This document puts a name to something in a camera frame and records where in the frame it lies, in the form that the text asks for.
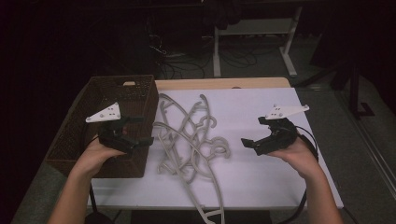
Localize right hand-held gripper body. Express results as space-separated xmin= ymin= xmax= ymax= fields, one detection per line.
xmin=254 ymin=105 xmax=310 ymax=157

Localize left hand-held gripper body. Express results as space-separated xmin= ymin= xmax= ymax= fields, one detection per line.
xmin=85 ymin=102 xmax=138 ymax=154

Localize grey plastic clothes hanger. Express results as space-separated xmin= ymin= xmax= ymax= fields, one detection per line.
xmin=158 ymin=136 xmax=233 ymax=185
xmin=157 ymin=105 xmax=219 ymax=181
xmin=152 ymin=121 xmax=227 ymax=224
xmin=157 ymin=92 xmax=211 ymax=175

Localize brown woven basket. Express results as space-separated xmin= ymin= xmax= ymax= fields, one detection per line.
xmin=44 ymin=74 xmax=160 ymax=179

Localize person's left hand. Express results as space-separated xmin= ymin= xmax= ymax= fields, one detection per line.
xmin=69 ymin=136 xmax=127 ymax=179

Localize person's right hand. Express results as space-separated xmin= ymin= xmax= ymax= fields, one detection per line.
xmin=268 ymin=136 xmax=325 ymax=181

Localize black metal stand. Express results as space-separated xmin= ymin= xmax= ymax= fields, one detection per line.
xmin=295 ymin=59 xmax=376 ymax=119

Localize dark hanging cloth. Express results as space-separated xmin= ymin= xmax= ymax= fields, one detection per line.
xmin=202 ymin=0 xmax=244 ymax=31

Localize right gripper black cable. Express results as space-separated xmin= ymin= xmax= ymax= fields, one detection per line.
xmin=276 ymin=125 xmax=320 ymax=224

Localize black floor cables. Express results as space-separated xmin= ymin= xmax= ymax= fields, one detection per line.
xmin=148 ymin=31 xmax=281 ymax=79

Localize white metal desk frame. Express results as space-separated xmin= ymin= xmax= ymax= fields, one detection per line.
xmin=213 ymin=6 xmax=304 ymax=78

